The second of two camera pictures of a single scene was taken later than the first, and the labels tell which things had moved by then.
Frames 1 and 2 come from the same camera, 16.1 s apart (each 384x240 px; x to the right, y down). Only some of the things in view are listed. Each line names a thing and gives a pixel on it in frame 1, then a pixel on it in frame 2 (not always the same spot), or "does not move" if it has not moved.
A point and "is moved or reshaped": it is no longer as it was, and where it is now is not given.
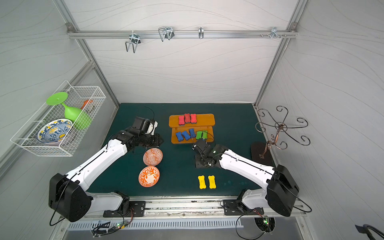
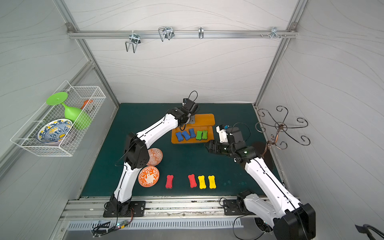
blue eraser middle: (186, 135) does not move
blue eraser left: (179, 136) does not move
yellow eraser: (212, 182) does not move
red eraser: (193, 118) to (193, 183)
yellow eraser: (202, 183) does not move
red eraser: (181, 122) is moved or reshaped
